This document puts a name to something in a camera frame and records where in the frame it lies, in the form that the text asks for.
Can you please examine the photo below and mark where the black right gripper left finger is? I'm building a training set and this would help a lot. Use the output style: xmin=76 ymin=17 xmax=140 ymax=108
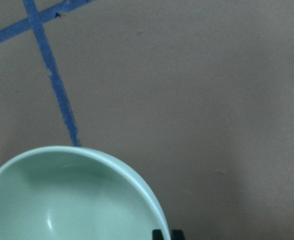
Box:
xmin=152 ymin=229 xmax=164 ymax=240

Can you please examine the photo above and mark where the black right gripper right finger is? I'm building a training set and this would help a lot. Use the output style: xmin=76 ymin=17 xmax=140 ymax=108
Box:
xmin=171 ymin=229 xmax=184 ymax=240

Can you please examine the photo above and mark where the mint green bowl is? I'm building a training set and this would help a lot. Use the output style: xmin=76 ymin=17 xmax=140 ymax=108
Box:
xmin=0 ymin=146 xmax=171 ymax=240

